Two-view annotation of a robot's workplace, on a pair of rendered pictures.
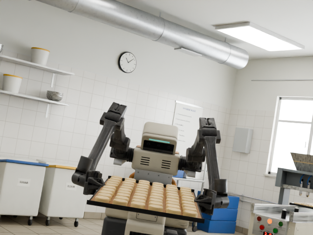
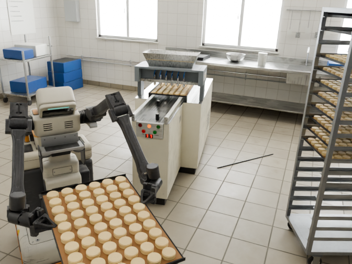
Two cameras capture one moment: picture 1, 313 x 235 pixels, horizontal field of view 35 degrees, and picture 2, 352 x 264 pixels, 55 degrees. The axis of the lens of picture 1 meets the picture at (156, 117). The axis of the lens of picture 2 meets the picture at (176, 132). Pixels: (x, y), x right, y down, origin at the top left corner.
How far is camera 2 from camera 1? 1.11 m
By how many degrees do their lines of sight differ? 39
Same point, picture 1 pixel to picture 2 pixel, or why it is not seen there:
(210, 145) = (127, 125)
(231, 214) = (78, 74)
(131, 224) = (51, 183)
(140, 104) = not seen: outside the picture
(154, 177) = (61, 139)
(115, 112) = (19, 116)
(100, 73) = not seen: outside the picture
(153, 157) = (55, 121)
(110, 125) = (21, 135)
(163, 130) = (59, 96)
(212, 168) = (136, 149)
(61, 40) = not seen: outside the picture
